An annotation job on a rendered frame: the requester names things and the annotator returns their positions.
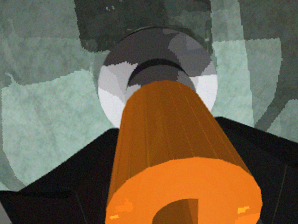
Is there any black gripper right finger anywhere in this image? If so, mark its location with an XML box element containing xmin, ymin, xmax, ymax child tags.
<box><xmin>214</xmin><ymin>116</ymin><xmax>298</xmax><ymax>224</ymax></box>

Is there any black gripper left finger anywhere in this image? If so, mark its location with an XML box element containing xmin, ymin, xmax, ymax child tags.
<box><xmin>0</xmin><ymin>127</ymin><xmax>118</xmax><ymax>224</ymax></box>

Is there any orange knob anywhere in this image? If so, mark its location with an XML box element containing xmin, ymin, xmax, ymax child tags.
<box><xmin>105</xmin><ymin>80</ymin><xmax>263</xmax><ymax>224</ymax></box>

